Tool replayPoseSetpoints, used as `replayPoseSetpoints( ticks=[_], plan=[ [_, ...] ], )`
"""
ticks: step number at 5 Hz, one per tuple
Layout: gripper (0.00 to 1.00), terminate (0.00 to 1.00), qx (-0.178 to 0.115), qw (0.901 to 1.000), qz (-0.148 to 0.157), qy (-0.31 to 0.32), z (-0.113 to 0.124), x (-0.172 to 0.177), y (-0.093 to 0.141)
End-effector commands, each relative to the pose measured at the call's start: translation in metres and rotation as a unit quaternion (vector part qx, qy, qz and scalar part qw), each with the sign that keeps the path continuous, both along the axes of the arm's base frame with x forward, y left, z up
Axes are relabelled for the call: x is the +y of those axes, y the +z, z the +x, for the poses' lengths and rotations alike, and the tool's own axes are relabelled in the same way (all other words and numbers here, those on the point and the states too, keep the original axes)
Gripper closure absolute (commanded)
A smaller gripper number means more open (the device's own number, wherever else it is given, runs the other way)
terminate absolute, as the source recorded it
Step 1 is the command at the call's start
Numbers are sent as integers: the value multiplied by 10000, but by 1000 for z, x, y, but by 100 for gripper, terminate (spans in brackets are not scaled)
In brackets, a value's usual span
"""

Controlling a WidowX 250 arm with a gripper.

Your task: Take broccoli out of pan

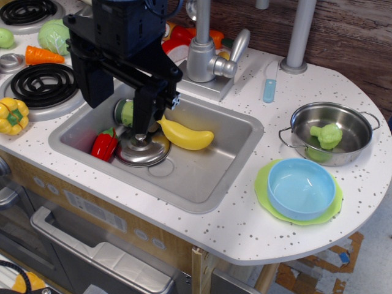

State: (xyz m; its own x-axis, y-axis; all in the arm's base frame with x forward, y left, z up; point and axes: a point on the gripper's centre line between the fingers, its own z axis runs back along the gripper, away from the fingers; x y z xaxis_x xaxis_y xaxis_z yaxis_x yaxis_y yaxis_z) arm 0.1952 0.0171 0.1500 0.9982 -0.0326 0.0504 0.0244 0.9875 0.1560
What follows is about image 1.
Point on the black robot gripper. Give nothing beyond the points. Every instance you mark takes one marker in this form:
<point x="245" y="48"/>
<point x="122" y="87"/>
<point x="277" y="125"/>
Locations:
<point x="122" y="39"/>

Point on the green toy broccoli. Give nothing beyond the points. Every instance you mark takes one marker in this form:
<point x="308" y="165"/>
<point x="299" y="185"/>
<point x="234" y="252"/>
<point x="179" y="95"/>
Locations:
<point x="328" y="136"/>

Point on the stainless steel pan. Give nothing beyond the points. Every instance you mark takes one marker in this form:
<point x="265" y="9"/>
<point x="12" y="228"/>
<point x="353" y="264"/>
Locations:
<point x="357" y="132"/>

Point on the green toy can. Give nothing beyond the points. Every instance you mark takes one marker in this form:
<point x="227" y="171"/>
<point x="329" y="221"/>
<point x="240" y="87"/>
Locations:
<point x="124" y="111"/>

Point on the red toy pepper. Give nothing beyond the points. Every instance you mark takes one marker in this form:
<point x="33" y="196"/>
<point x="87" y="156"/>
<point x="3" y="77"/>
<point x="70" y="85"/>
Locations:
<point x="105" y="144"/>

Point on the steel pot lid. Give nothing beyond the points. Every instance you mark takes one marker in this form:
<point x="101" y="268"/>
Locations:
<point x="142" y="150"/>

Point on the red white toy slice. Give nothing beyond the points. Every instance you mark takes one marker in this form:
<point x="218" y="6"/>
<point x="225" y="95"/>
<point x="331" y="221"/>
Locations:
<point x="176" y="49"/>

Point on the red tomato toy can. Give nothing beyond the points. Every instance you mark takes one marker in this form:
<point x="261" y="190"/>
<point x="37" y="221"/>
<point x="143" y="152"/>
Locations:
<point x="169" y="31"/>

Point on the front left black burner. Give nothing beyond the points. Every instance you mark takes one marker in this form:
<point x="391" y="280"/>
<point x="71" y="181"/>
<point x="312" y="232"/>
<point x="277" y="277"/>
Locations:
<point x="48" y="90"/>

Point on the black burner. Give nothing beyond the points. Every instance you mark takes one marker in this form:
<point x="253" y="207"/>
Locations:
<point x="48" y="90"/>
<point x="27" y="17"/>

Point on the silver toy faucet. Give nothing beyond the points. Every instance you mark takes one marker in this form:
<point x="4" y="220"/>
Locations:
<point x="205" y="73"/>

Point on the yellow toy banana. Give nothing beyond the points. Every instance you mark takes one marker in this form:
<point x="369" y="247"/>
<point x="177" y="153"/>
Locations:
<point x="184" y="137"/>

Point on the green toy cabbage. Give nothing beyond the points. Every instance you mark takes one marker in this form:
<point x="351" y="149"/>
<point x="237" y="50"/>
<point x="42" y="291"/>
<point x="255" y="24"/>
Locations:
<point x="52" y="36"/>

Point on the orange toy carrot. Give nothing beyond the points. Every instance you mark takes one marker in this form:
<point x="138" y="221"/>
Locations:
<point x="217" y="36"/>
<point x="35" y="55"/>

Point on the small yellow toy piece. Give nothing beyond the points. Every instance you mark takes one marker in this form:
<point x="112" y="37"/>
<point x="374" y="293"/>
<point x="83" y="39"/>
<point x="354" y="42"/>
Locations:
<point x="224" y="55"/>

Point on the yellow toy bell pepper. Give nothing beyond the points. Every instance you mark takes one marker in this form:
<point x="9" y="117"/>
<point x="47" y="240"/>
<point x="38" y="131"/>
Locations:
<point x="14" y="116"/>

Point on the silver sink basin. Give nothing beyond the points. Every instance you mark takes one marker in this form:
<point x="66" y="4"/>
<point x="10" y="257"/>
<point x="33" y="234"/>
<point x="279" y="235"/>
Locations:
<point x="195" y="181"/>

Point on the silver stove knob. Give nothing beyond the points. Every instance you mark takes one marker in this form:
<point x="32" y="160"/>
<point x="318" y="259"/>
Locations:
<point x="11" y="63"/>

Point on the light green toy fruit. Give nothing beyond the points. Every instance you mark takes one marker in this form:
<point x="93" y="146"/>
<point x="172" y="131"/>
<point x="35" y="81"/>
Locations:
<point x="6" y="38"/>

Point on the back left black burner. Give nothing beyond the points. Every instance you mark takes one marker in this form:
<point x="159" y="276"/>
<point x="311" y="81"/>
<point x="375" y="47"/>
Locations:
<point x="27" y="17"/>

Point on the green plastic plate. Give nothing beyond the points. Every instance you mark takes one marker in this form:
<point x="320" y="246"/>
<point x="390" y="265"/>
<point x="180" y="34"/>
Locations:
<point x="261" y="190"/>

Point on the grey support pole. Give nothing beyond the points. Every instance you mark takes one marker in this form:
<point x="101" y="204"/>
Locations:
<point x="294" y="63"/>

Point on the blue plastic bowl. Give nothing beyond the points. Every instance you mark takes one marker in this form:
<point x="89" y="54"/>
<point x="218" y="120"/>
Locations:
<point x="300" y="189"/>

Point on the toy knife blue handle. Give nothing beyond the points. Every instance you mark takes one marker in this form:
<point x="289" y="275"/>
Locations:
<point x="270" y="81"/>

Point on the silver oven door handle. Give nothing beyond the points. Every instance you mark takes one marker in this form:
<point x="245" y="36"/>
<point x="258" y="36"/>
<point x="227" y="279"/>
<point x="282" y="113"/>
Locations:
<point x="104" y="266"/>

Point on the yellow object with black cable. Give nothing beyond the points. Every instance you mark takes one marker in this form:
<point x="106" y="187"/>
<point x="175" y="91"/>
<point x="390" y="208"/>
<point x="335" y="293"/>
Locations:
<point x="25" y="282"/>

